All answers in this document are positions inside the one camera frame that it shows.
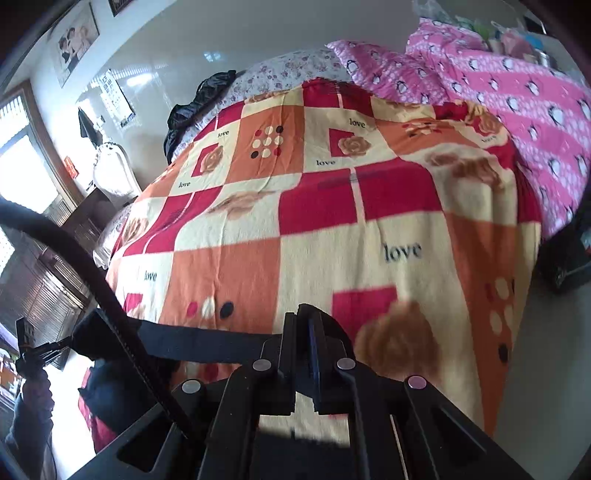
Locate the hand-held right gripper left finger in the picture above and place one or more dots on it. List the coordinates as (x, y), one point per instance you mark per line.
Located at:
(295, 360)

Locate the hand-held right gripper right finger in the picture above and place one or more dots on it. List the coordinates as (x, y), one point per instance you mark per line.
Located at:
(330, 369)

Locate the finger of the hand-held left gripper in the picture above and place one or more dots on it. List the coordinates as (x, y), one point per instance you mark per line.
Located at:
(55, 347)

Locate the person's left forearm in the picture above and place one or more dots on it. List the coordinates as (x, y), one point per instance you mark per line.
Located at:
(27, 415)

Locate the wooden louvred cabinet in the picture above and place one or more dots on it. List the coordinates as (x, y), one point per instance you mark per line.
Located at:
(41, 286)

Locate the red cloth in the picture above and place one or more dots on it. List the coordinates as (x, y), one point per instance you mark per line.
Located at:
(94, 415)

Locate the red orange checked printed blanket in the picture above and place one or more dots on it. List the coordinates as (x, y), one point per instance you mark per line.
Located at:
(323, 230)

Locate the dark wooden desk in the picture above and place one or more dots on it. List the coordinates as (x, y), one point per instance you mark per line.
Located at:
(87, 212)

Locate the window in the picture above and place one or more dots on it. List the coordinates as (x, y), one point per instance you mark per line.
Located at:
(23, 157)

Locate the white chair with floral cover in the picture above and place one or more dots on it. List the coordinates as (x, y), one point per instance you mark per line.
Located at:
(115, 170)

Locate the dark hanging cloth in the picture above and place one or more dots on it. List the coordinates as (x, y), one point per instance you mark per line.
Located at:
(85, 122)

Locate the black crate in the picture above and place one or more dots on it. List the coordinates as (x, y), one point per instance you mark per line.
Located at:
(570, 258)

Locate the black jacket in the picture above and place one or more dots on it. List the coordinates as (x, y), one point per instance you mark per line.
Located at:
(194, 106)

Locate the floral pillow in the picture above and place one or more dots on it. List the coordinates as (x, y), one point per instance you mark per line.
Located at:
(286, 69)

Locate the pink penguin print pillow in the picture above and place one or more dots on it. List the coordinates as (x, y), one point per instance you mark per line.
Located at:
(383, 69)

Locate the pink penguin print quilt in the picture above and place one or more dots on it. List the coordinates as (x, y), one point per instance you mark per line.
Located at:
(521, 106)

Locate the clear plastic bag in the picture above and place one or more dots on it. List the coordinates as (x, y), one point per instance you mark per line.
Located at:
(431, 10)

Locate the red wall sticker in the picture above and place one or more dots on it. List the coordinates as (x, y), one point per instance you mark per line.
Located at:
(71, 167)

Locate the wall calendar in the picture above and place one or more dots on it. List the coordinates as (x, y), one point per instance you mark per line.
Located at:
(117, 97)

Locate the wall poster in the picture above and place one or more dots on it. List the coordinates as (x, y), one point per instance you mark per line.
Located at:
(74, 39)

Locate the dark picture frame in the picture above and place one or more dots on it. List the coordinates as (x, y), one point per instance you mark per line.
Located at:
(123, 5)

